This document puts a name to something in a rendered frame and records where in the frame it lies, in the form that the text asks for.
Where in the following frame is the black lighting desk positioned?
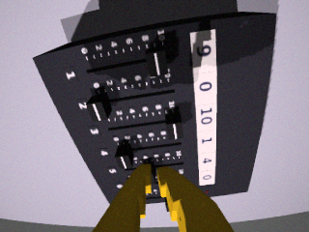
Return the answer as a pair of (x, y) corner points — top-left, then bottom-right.
(33, 12), (276, 212)

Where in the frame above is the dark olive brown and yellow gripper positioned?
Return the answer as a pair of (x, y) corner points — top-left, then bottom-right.
(93, 163), (235, 232)

